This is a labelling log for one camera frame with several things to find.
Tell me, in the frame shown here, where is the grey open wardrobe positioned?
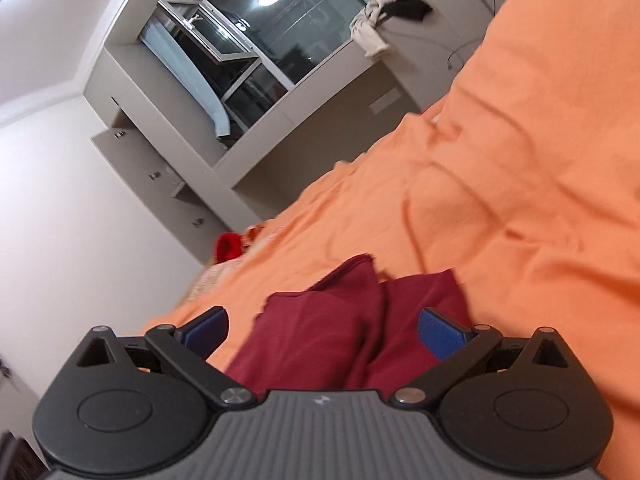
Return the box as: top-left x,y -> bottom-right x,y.
82,89 -> 262,267

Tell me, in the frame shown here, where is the large glass window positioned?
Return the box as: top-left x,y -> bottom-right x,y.
140,0 -> 382,137

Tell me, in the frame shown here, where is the white garment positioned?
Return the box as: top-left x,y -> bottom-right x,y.
348,0 -> 397,59

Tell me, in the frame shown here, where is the dark red long-sleeve shirt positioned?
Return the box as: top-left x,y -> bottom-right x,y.
225,253 -> 474,394

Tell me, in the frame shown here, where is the black cable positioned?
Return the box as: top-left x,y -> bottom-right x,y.
446,29 -> 489,72

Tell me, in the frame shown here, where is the orange blanket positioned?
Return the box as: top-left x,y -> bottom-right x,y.
150,0 -> 640,480

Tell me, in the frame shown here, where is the grey wall cabinet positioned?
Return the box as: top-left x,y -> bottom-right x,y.
90,127 -> 207,262

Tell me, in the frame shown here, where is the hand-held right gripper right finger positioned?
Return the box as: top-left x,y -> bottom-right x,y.
390,307 -> 572,410

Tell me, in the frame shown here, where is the open window sash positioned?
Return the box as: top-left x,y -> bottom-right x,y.
156,0 -> 262,62

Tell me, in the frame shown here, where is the light blue curtain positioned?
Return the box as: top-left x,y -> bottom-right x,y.
139,24 -> 232,139

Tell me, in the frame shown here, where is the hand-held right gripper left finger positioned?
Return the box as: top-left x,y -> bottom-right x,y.
75,306 -> 258,411

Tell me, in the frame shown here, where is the patterned bed sheet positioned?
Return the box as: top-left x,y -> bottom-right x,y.
186,221 -> 272,307

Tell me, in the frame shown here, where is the grey window bench cabinet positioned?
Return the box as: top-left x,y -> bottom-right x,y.
212,40 -> 427,187

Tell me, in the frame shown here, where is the black garment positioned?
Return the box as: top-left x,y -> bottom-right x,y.
384,0 -> 434,24

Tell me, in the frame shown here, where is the bright red cloth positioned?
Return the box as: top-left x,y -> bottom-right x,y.
214,232 -> 244,264

